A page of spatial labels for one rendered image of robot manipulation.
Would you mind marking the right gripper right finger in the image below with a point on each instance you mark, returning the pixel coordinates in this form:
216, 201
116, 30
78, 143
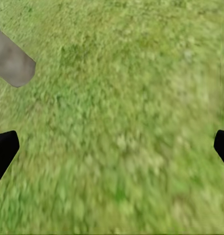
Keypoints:
219, 143

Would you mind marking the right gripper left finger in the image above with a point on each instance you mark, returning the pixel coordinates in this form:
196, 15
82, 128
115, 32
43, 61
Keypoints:
9, 145

